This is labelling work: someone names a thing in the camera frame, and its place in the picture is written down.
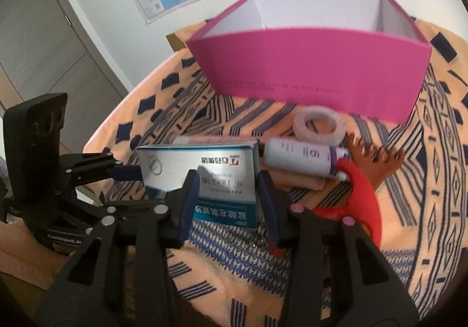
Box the orange patterned blanket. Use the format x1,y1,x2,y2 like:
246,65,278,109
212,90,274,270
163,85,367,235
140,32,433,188
83,18,468,327

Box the person's left forearm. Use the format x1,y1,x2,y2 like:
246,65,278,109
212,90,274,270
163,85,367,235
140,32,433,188
0,221,74,291

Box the white tape roll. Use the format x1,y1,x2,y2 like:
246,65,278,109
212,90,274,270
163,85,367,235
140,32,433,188
293,106,347,147

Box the red handled scissors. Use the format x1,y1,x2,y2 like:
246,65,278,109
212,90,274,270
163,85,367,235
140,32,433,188
271,158,383,258

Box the white tube with purple cap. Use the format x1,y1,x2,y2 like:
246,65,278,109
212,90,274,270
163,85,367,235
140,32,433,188
264,137,353,181

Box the pink cardboard box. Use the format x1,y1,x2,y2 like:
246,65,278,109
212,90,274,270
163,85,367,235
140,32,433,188
186,0,432,125

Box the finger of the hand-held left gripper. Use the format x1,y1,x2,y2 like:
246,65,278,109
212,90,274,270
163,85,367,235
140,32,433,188
68,188,121,221
59,152,143,187

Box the blue and white medicine box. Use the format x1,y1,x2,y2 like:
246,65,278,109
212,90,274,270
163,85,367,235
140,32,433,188
136,140,261,229

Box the pink cosmetic tube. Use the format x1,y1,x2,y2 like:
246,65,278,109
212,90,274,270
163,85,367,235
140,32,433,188
172,135,326,190

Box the grey door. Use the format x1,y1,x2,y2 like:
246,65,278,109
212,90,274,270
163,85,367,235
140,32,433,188
0,0,130,152

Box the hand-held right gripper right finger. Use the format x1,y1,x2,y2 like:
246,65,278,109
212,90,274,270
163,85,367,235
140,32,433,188
257,170,420,327

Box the olive brown board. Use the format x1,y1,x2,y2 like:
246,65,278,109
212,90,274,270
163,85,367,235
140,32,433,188
166,32,184,53

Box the brown comb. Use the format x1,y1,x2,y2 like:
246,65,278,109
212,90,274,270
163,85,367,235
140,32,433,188
344,132,405,189

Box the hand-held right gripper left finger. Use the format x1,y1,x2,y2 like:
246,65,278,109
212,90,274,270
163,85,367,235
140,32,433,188
35,168,202,327

